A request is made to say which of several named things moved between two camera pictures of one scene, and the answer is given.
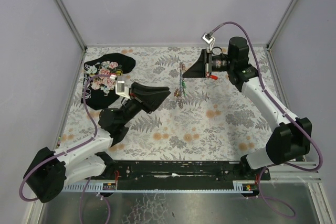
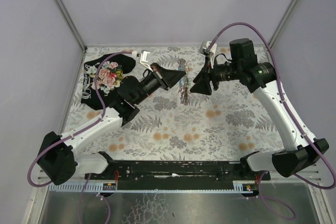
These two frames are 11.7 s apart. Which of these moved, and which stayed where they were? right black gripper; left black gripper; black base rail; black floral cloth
Moved: right black gripper; left black gripper
Stayed: black floral cloth; black base rail
